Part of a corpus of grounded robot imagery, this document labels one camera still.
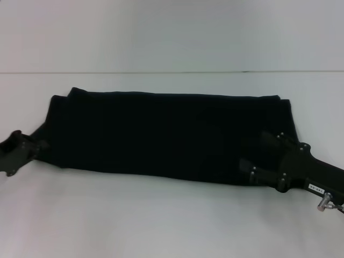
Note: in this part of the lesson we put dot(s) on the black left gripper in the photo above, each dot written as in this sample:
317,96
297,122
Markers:
16,156

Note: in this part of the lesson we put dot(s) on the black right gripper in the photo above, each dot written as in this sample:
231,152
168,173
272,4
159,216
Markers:
309,169

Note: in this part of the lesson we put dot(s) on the black shirt with FREE print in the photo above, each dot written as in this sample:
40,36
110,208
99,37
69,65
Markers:
161,134

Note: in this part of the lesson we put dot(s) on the silver connector stub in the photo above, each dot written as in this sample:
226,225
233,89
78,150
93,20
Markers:
323,203

